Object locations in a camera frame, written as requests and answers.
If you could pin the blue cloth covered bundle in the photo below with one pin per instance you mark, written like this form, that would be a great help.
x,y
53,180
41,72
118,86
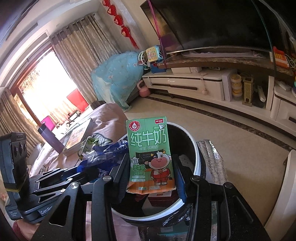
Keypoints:
x,y
114,80

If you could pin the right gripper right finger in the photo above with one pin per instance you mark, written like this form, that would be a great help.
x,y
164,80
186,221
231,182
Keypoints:
x,y
219,212

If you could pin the beige curtain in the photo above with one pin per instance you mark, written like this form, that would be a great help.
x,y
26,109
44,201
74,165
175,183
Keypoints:
x,y
81,47

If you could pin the green milk carton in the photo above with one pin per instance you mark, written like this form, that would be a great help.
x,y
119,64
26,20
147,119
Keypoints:
x,y
151,168

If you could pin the green snack wrapper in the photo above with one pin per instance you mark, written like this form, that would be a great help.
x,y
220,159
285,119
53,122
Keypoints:
x,y
86,147

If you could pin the blue plastic bag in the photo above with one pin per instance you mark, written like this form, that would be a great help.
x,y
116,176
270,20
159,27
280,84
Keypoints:
x,y
102,158

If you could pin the large black television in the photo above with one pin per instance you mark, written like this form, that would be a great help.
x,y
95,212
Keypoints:
x,y
186,25

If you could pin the pink kettlebell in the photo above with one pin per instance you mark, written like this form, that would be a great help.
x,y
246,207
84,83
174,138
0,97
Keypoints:
x,y
143,89

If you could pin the toy telephone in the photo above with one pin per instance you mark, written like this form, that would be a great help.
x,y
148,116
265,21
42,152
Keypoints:
x,y
154,56

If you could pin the white TV cabinet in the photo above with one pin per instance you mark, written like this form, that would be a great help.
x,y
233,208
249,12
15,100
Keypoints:
x,y
208,86

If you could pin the pink table cloth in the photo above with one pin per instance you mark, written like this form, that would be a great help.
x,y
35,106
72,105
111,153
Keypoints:
x,y
109,127

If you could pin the left hand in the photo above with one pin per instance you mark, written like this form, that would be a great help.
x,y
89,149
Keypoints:
x,y
24,230

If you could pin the red chair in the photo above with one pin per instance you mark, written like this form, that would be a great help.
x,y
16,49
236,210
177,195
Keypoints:
x,y
77,99

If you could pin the black white trash bin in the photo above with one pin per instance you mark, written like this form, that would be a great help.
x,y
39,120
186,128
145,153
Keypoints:
x,y
187,162

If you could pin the purple thermos bottle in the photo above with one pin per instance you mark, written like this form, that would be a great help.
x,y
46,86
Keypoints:
x,y
50,138

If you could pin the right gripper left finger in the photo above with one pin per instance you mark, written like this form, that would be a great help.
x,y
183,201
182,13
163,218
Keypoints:
x,y
67,219

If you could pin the red hanging knot decoration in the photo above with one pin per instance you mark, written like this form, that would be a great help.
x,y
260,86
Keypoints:
x,y
118,20

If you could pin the children's picture book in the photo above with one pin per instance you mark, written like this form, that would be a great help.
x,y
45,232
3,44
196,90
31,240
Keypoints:
x,y
77,136

